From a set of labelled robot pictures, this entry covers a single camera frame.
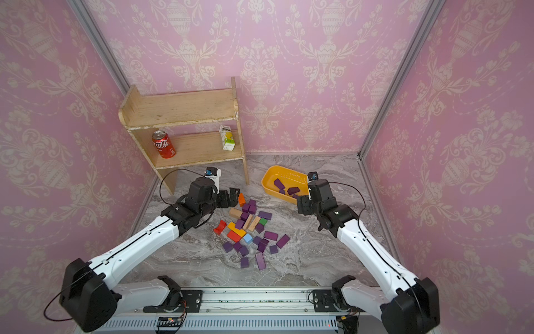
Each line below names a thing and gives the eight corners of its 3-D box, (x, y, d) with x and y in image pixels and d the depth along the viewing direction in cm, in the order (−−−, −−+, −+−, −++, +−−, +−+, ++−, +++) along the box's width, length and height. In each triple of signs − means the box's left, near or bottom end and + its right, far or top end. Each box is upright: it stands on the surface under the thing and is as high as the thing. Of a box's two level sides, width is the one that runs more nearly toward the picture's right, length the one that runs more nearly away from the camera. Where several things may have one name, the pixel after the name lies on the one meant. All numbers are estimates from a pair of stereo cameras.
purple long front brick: (259, 270, 83) (258, 269, 81) (255, 255, 87) (254, 253, 85) (267, 268, 84) (267, 266, 82) (263, 252, 87) (262, 251, 86)
